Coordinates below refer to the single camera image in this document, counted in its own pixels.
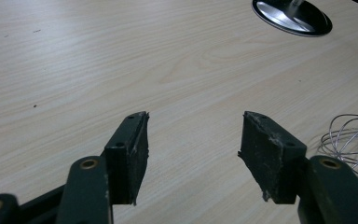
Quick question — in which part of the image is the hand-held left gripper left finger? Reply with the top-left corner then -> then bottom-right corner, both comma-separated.
55,110 -> 150,224

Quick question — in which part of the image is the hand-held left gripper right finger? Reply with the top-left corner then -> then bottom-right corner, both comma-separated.
237,110 -> 358,224

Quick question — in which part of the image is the metal wire whisk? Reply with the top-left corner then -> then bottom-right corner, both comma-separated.
319,113 -> 358,182

